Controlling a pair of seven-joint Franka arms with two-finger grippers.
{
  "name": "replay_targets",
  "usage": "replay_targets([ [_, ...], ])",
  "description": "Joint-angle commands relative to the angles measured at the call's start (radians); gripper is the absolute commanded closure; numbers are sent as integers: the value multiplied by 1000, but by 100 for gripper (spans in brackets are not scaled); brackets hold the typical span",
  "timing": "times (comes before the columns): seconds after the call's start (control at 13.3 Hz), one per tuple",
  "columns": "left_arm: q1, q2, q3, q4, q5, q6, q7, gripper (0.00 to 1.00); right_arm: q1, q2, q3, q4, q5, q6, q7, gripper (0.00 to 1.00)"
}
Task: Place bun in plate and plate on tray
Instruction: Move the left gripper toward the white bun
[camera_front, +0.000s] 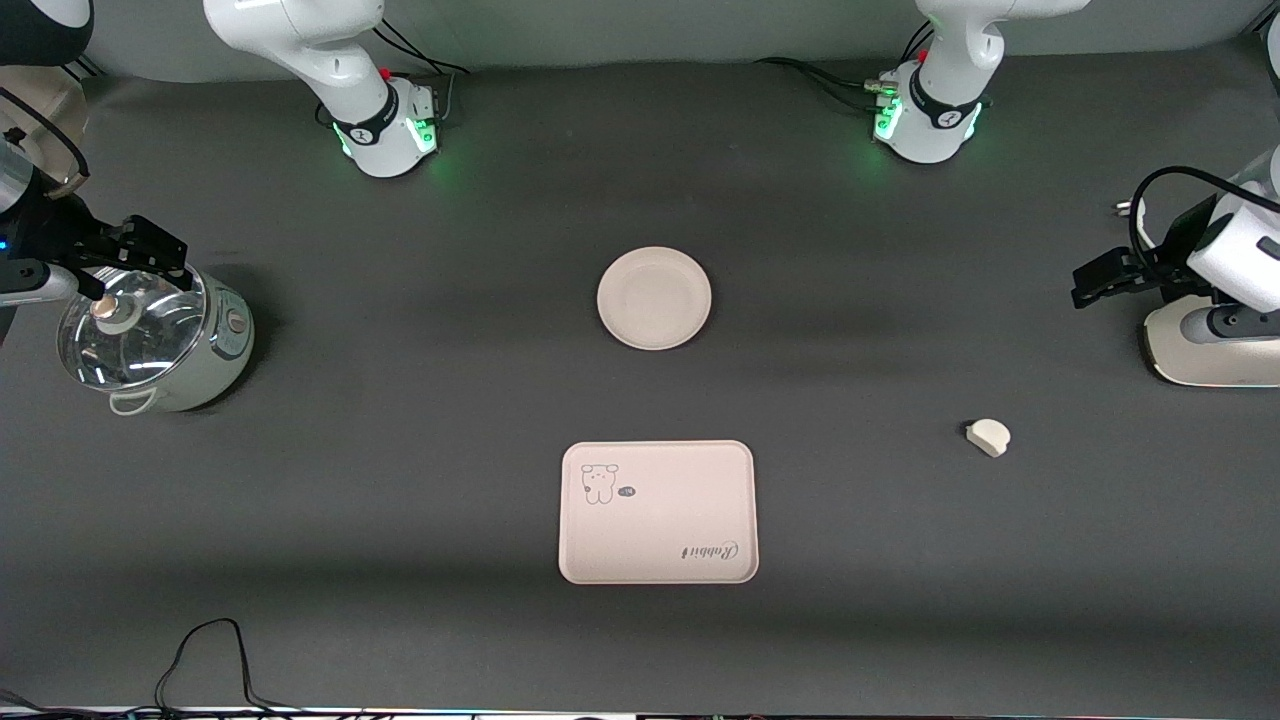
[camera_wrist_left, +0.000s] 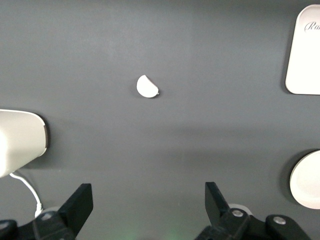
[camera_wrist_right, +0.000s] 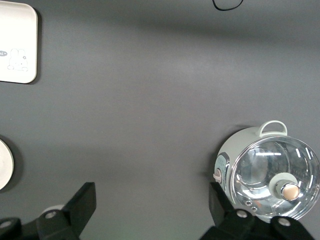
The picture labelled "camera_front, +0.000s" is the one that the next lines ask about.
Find white bun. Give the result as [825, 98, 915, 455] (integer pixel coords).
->
[965, 418, 1012, 459]

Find round cream plate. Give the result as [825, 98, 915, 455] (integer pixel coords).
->
[597, 246, 713, 352]

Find cream rectangular rabbit tray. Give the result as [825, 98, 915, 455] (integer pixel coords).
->
[558, 440, 760, 585]

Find cream toaster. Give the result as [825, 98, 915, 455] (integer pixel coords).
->
[1142, 293, 1280, 389]

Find beige background object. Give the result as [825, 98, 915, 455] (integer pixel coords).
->
[0, 62, 93, 196]

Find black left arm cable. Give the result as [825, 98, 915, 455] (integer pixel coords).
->
[1128, 165, 1263, 269]

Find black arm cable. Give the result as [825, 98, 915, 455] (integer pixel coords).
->
[0, 88, 91, 183]
[1128, 165, 1263, 269]

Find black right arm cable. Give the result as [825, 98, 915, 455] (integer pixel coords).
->
[0, 88, 91, 183]

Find black left base cables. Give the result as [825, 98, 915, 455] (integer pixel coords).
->
[754, 20, 936, 113]

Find thin black looped cable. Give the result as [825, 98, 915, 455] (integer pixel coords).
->
[153, 618, 311, 717]

